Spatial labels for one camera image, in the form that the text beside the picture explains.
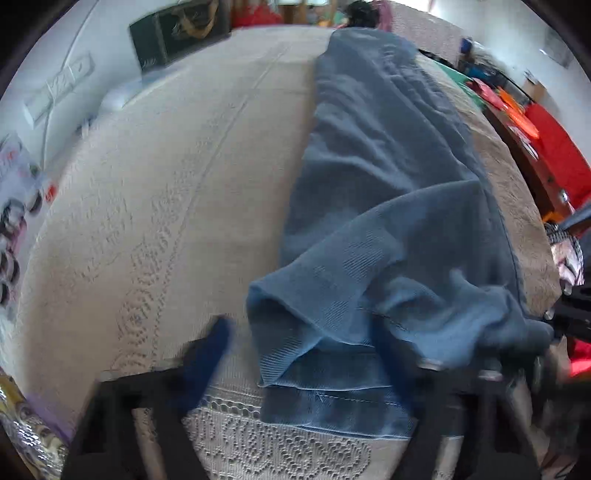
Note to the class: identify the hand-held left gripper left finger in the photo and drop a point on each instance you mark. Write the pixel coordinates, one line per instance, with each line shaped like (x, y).
(207, 360)

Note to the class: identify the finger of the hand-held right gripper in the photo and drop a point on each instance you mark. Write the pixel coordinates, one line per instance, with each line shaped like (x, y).
(575, 318)

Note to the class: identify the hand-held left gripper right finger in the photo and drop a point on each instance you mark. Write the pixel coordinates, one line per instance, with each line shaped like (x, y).
(397, 364)

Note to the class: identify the blue polo shirt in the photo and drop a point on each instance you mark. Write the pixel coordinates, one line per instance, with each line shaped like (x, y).
(383, 184)

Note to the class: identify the cream lace tablecloth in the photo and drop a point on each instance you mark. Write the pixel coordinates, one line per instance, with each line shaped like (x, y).
(161, 207)

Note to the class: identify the purple packet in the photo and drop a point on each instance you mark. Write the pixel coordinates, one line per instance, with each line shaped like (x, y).
(46, 410)

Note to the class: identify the red fabric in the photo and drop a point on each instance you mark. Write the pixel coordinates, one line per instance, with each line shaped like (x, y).
(558, 147)

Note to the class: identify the gold snack packet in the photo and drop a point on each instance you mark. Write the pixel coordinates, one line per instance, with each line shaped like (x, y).
(32, 438)

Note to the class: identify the orange packet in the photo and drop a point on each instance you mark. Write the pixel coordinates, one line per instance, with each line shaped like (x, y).
(519, 115)

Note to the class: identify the green cloth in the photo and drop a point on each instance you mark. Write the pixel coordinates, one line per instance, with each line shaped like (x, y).
(457, 83)

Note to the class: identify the red plastic bag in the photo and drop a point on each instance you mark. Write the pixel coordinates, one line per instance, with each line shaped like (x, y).
(254, 14)

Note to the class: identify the white wall socket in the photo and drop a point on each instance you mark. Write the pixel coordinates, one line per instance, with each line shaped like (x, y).
(60, 86)

